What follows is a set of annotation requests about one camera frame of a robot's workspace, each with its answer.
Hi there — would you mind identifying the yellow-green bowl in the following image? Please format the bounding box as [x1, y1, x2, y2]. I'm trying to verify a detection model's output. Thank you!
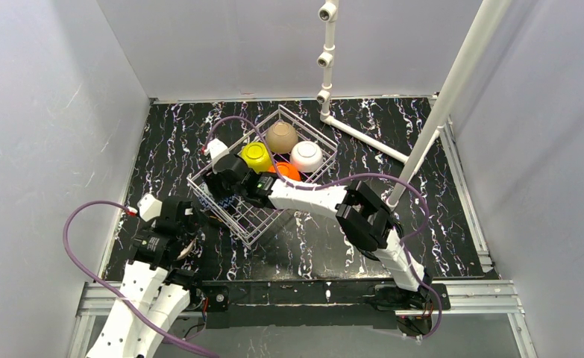
[240, 142, 272, 173]

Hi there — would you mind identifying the orange bowl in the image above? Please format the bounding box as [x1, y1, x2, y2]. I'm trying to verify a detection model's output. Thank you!
[268, 162, 302, 181]

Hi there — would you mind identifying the beige bowl white inside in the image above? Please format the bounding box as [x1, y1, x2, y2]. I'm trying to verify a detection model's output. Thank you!
[266, 121, 299, 154]

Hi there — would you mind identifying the red patterned bowl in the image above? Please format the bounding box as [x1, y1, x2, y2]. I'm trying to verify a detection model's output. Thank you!
[198, 195, 239, 214]

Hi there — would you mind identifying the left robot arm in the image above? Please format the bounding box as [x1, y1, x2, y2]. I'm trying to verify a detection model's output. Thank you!
[86, 194, 198, 357]

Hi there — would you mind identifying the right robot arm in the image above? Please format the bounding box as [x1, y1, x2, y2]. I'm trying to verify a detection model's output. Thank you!
[203, 154, 442, 340]

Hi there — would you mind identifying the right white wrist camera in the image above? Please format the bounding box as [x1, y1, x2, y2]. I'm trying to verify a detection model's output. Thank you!
[203, 138, 230, 173]

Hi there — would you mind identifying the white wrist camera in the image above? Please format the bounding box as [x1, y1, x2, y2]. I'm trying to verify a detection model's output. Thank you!
[203, 138, 230, 173]
[125, 193, 163, 222]

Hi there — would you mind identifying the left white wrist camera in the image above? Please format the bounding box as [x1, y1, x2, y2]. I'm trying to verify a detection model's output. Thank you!
[125, 193, 163, 222]

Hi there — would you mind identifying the white wire dish rack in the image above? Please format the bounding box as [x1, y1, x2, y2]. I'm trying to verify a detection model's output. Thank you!
[187, 105, 345, 247]

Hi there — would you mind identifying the aluminium table frame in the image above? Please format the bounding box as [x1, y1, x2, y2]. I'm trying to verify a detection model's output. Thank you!
[66, 98, 540, 358]

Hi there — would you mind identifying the white pipe camera frame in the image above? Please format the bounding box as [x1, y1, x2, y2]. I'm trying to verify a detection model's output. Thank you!
[316, 1, 511, 183]

